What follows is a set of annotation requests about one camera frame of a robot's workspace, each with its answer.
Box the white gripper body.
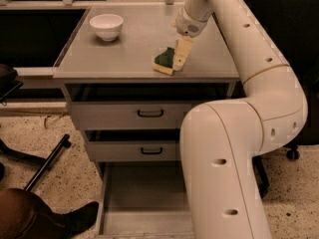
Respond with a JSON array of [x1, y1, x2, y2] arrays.
[[174, 8, 207, 38]]

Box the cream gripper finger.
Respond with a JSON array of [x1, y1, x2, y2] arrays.
[[172, 36, 193, 71]]

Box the green and yellow sponge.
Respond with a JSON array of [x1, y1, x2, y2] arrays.
[[153, 47, 174, 76]]

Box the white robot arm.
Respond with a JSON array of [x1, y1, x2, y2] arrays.
[[176, 0, 308, 239]]

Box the grey drawer cabinet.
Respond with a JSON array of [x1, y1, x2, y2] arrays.
[[52, 4, 242, 181]]

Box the top grey drawer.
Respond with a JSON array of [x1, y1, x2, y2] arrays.
[[66, 83, 234, 130]]

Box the grey drawer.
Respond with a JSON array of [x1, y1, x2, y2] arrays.
[[66, 83, 234, 130], [95, 161, 194, 239], [85, 128, 179, 162]]

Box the middle grey drawer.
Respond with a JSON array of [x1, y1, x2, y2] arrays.
[[85, 128, 179, 162]]

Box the bottom grey drawer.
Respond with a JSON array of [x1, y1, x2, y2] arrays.
[[95, 161, 194, 239]]

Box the white ceramic bowl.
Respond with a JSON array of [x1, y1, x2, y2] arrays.
[[89, 14, 124, 41]]

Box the black office chair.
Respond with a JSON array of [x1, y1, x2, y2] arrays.
[[252, 0, 319, 199]]

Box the black chair base leg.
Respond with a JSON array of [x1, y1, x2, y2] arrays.
[[0, 134, 72, 191]]

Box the black chair seat at left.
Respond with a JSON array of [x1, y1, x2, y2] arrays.
[[0, 64, 23, 103]]

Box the person's dark shoe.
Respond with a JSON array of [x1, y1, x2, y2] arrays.
[[64, 201, 99, 239]]

